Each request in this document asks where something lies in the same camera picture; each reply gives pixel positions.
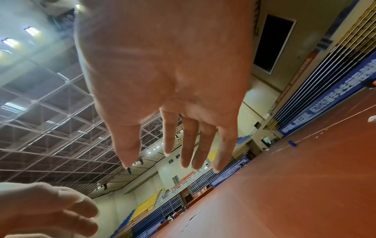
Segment person's right hand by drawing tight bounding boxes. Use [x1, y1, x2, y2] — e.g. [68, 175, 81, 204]
[74, 0, 255, 173]

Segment long red banner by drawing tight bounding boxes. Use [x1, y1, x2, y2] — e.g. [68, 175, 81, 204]
[273, 47, 321, 111]

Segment person's left hand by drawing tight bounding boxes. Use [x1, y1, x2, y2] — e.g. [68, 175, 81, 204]
[0, 182, 100, 238]

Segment retracted dark bleachers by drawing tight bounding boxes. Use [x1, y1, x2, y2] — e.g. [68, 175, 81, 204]
[271, 27, 376, 131]

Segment blue printed barrier board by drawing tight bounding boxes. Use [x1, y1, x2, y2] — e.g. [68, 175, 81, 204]
[210, 155, 251, 188]
[279, 58, 376, 136]

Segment rows of yellow spectator seats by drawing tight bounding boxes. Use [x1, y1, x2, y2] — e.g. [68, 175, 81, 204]
[128, 187, 167, 225]

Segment black wall display screen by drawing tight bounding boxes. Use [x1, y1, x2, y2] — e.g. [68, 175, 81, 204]
[253, 13, 297, 75]

